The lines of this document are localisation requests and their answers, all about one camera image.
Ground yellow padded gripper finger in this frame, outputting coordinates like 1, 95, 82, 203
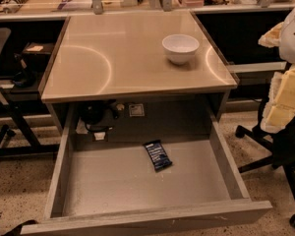
261, 65, 295, 133
258, 23, 283, 48

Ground blue rxbar blueberry bar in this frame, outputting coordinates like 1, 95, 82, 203
144, 140, 172, 172

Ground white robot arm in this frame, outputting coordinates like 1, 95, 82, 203
259, 7, 295, 134

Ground grey cabinet with steel top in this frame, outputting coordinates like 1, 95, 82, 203
39, 11, 237, 130

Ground black office chair right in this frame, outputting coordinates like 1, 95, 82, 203
235, 97, 295, 228

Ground white ceramic bowl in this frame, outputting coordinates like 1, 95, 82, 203
162, 34, 200, 65

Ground white electrical outlet plate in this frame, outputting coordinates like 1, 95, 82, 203
129, 103, 145, 117

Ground black box with label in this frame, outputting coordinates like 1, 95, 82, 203
22, 42, 54, 72

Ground black coiled device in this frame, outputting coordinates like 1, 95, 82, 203
3, 0, 29, 13

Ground black cable bundle under counter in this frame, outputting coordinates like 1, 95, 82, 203
78, 100, 126, 135

